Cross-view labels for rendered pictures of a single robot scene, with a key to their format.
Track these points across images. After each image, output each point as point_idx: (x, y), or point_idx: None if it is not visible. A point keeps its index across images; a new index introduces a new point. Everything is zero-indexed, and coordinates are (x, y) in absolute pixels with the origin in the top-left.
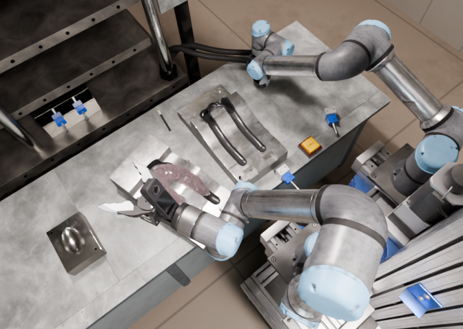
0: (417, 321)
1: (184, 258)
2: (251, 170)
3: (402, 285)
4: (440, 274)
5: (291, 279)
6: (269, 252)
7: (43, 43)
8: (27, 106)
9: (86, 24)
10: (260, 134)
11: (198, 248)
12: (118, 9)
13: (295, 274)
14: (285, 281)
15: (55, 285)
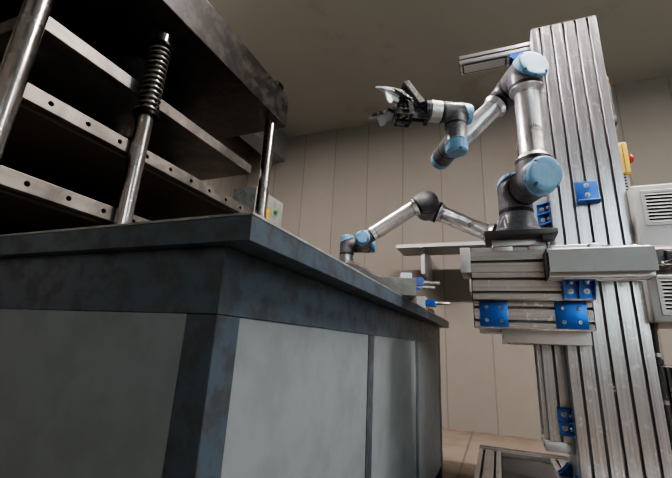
0: (616, 237)
1: (377, 379)
2: None
3: (575, 209)
4: (569, 154)
5: (515, 178)
6: (478, 275)
7: (194, 179)
8: (144, 220)
9: (221, 198)
10: None
11: (385, 378)
12: (239, 209)
13: (514, 176)
14: (514, 231)
15: None
